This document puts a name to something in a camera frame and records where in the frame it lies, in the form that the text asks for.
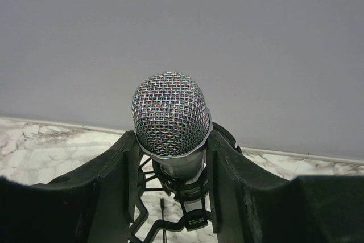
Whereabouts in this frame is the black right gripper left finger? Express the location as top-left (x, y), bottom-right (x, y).
top-left (1, 131), bottom-right (139, 242)

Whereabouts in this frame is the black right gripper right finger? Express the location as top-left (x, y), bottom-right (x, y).
top-left (206, 132), bottom-right (363, 242)

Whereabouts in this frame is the silver microphone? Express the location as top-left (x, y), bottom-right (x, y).
top-left (130, 69), bottom-right (213, 221)

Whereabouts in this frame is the black tripod microphone stand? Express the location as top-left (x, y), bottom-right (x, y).
top-left (129, 122), bottom-right (243, 243)

